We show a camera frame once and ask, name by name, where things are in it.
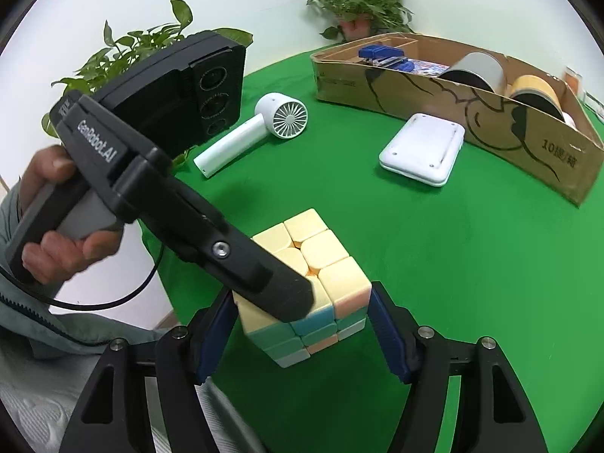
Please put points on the green potted plant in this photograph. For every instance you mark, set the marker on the green potted plant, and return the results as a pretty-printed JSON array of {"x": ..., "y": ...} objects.
[
  {"x": 127, "y": 47},
  {"x": 358, "y": 0}
]

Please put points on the yellow label jar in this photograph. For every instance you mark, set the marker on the yellow label jar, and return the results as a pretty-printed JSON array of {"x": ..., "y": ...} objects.
[{"x": 533, "y": 87}]

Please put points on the colourful printed booklet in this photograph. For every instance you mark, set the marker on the colourful printed booklet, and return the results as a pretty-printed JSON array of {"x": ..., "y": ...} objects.
[{"x": 424, "y": 68}]

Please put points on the silver metal can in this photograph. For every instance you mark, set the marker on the silver metal can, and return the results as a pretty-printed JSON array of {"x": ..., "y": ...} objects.
[{"x": 481, "y": 68}]

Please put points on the blue stapler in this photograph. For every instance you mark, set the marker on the blue stapler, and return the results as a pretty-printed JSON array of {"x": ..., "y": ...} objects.
[{"x": 377, "y": 53}]

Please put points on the white handheld fan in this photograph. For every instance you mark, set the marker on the white handheld fan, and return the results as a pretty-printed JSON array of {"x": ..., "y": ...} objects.
[{"x": 283, "y": 118}]

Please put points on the green table cloth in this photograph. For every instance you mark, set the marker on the green table cloth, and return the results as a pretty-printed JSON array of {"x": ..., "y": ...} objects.
[{"x": 472, "y": 269}]

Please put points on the person's left hand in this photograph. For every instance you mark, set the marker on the person's left hand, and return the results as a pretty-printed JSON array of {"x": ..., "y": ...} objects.
[{"x": 71, "y": 255}]

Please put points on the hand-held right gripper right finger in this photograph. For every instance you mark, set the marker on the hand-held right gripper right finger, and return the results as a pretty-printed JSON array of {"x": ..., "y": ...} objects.
[{"x": 389, "y": 335}]

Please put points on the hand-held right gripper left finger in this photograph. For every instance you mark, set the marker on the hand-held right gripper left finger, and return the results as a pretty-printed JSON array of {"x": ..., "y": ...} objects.
[{"x": 214, "y": 335}]

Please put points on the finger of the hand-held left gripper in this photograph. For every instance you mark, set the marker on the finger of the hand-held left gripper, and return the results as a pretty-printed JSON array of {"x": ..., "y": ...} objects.
[{"x": 273, "y": 288}]

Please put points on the brown cardboard box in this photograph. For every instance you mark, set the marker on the brown cardboard box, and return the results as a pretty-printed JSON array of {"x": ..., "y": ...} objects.
[{"x": 519, "y": 137}]

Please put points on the white plastic case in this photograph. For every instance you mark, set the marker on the white plastic case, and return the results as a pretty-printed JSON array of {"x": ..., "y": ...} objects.
[{"x": 420, "y": 151}]

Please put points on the pastel puzzle cube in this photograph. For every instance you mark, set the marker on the pastel puzzle cube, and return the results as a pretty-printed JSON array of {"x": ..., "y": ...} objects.
[{"x": 339, "y": 283}]

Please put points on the person's grey clothing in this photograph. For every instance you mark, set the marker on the person's grey clothing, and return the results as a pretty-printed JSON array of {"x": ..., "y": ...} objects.
[{"x": 37, "y": 387}]

